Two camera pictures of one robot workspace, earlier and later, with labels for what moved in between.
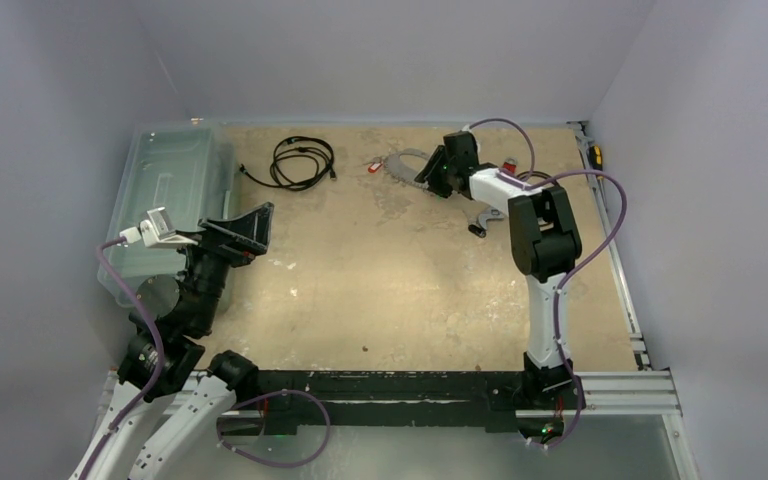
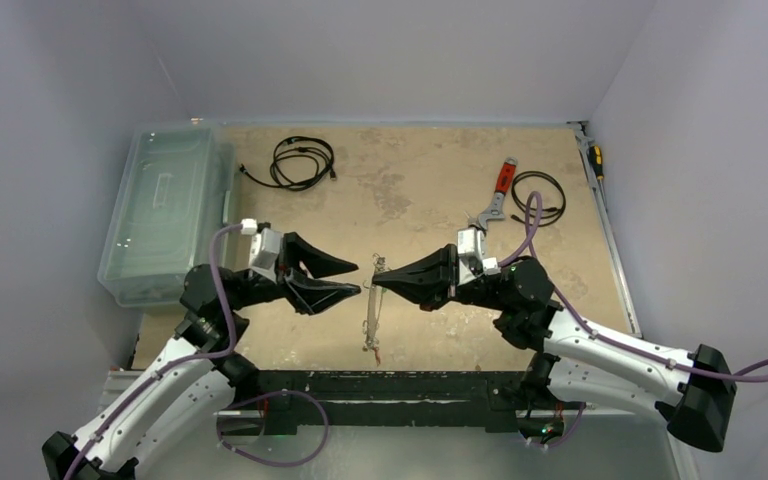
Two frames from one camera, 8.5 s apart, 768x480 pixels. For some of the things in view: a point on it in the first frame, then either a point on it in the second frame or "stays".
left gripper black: x=237 y=239 -> x=293 y=283
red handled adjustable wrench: x=490 y=213 stays
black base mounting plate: x=390 y=397 stays
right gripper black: x=444 y=170 -> x=453 y=281
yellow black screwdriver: x=596 y=155 stays
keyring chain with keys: x=393 y=162 -> x=376 y=298
